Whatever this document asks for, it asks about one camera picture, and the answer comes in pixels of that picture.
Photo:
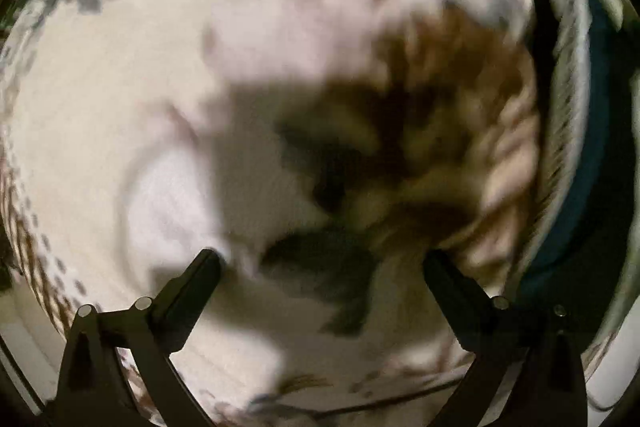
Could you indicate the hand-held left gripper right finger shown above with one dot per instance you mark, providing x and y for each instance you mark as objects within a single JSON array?
[{"x": 442, "y": 277}]

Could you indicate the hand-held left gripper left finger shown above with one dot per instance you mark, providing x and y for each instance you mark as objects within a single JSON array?
[{"x": 202, "y": 277}]

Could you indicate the striped knit sweater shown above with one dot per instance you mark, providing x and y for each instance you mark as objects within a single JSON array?
[{"x": 595, "y": 157}]

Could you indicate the floral bed blanket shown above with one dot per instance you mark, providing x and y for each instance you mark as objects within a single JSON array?
[{"x": 150, "y": 107}]

